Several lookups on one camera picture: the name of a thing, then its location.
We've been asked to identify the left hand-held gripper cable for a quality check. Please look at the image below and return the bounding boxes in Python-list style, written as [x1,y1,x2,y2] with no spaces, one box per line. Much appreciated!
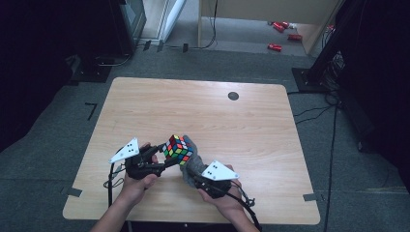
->
[102,148,127,207]

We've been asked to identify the person's right hand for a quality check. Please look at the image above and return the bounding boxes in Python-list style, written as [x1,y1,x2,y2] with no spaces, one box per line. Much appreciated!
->
[197,179,246,223]

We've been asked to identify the black floor base plate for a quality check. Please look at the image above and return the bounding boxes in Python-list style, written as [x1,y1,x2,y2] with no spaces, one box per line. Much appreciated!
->
[71,57,112,83]

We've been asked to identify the white door panel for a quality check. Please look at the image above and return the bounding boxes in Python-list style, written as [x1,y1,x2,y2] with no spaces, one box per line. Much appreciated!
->
[158,0,188,43]

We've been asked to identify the right hand-held gripper cable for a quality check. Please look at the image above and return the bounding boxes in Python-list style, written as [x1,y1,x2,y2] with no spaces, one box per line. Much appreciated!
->
[230,188,263,231]

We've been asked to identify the black hanging cable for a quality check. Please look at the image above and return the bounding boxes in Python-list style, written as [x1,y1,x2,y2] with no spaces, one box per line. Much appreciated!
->
[185,0,220,50]

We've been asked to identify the black cabinet with monitor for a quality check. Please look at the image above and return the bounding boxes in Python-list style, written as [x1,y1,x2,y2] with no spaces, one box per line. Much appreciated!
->
[107,0,148,57]

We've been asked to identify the multicoloured puzzle cube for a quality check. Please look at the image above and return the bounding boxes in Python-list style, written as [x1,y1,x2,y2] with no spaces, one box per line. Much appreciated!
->
[161,133,194,166]

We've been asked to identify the long black floor cable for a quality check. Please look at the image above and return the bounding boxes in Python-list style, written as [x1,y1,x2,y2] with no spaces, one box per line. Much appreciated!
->
[323,102,339,232]

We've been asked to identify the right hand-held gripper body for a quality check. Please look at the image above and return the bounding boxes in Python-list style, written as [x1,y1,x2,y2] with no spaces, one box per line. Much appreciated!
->
[193,159,240,198]

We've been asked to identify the light wooden desk frame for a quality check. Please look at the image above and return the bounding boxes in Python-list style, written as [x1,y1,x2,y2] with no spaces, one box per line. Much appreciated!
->
[196,0,342,56]

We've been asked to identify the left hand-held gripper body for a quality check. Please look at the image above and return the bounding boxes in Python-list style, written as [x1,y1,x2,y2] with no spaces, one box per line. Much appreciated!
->
[108,137,165,181]

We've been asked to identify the black metal stand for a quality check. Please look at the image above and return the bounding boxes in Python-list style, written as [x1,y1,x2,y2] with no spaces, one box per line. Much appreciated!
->
[291,0,359,95]

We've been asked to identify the grey cloth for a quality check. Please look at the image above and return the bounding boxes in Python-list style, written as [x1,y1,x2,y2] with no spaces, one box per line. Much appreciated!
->
[180,134,211,189]

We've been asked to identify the person's left hand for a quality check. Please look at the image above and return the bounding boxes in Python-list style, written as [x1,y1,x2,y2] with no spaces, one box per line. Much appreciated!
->
[120,143,159,207]

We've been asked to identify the hand-held gripper cable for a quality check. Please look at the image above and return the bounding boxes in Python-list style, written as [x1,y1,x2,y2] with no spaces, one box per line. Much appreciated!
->
[230,188,263,231]
[102,148,127,207]

